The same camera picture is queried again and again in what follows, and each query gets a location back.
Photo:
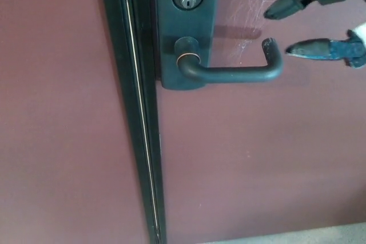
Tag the plain maroon door leaf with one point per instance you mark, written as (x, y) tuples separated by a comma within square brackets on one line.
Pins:
[(57, 107)]

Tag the black door edge strip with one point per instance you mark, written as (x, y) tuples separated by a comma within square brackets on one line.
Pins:
[(144, 64), (125, 64)]

